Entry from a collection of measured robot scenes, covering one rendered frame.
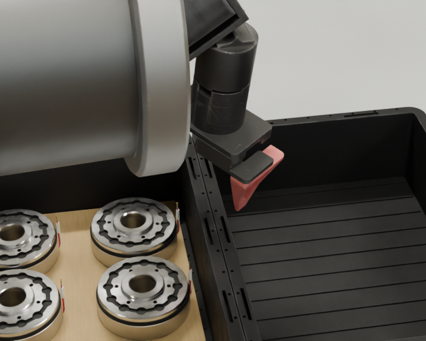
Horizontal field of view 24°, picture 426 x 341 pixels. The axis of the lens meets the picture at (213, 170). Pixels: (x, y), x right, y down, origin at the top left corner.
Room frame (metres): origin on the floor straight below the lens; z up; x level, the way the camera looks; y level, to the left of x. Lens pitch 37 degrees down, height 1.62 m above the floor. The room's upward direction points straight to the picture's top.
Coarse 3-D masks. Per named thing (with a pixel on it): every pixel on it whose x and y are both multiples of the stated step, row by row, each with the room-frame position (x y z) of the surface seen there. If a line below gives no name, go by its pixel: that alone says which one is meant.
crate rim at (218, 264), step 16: (192, 144) 0.97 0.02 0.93; (192, 160) 0.94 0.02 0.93; (192, 176) 0.91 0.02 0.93; (208, 208) 0.85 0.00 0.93; (208, 224) 0.82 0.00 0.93; (208, 240) 0.79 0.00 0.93; (208, 256) 0.77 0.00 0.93; (224, 272) 0.75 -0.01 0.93; (224, 288) 0.72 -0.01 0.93; (224, 304) 0.70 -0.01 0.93; (224, 320) 0.68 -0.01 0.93; (240, 336) 0.65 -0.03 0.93
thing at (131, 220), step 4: (124, 220) 0.91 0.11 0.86; (128, 220) 0.92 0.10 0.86; (132, 220) 0.92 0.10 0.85; (136, 220) 0.92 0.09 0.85; (140, 220) 0.92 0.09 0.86; (124, 224) 0.91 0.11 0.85; (128, 224) 0.92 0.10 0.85; (132, 224) 0.92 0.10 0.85; (136, 224) 0.92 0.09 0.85; (140, 224) 0.92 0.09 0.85; (132, 228) 0.92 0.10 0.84
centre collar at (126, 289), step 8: (136, 272) 0.81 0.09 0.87; (144, 272) 0.81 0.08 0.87; (152, 272) 0.81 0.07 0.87; (128, 280) 0.80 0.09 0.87; (152, 280) 0.80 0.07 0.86; (160, 280) 0.80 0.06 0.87; (120, 288) 0.79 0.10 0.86; (128, 288) 0.79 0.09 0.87; (160, 288) 0.79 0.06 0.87; (128, 296) 0.78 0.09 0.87; (136, 296) 0.77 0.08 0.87; (144, 296) 0.77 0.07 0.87; (152, 296) 0.77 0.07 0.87
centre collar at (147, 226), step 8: (128, 208) 0.92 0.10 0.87; (136, 208) 0.92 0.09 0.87; (120, 216) 0.91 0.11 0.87; (128, 216) 0.92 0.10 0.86; (136, 216) 0.92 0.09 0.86; (144, 216) 0.91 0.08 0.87; (120, 224) 0.90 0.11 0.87; (144, 224) 0.90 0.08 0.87; (152, 224) 0.90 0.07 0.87; (120, 232) 0.88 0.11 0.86; (128, 232) 0.88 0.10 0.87; (136, 232) 0.88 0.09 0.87; (144, 232) 0.88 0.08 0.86
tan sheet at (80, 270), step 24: (48, 216) 0.96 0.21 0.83; (72, 216) 0.96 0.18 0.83; (72, 240) 0.91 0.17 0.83; (72, 264) 0.87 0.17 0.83; (96, 264) 0.87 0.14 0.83; (72, 288) 0.82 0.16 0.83; (96, 288) 0.82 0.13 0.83; (192, 288) 0.82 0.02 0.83; (72, 312) 0.79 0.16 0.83; (96, 312) 0.79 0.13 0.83; (192, 312) 0.79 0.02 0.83; (72, 336) 0.75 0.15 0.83; (96, 336) 0.75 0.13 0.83; (168, 336) 0.75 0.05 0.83; (192, 336) 0.75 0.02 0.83
